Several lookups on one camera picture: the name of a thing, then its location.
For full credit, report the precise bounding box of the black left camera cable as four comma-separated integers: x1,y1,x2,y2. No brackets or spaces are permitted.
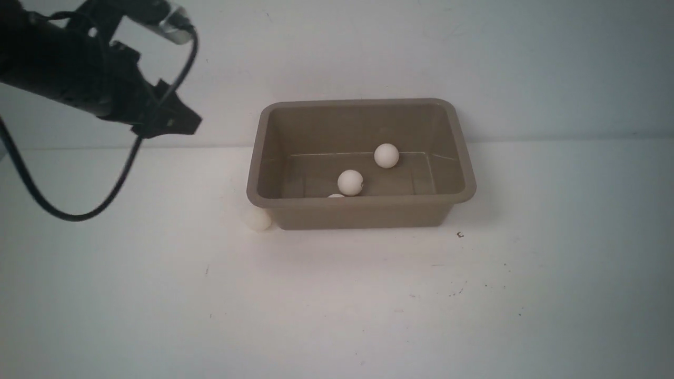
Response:
0,21,199,222

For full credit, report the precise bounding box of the white ping-pong ball with mark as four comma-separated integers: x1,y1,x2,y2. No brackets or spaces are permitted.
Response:
337,169,364,196

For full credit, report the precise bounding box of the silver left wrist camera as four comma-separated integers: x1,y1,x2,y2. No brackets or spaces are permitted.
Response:
68,0,196,45

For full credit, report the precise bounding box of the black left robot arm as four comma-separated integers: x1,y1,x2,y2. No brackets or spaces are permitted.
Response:
1,1,202,139

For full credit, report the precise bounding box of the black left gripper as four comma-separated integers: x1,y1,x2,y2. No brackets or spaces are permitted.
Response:
103,42,203,139

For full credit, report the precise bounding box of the tan plastic bin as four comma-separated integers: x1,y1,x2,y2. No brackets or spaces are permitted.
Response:
246,98,477,230

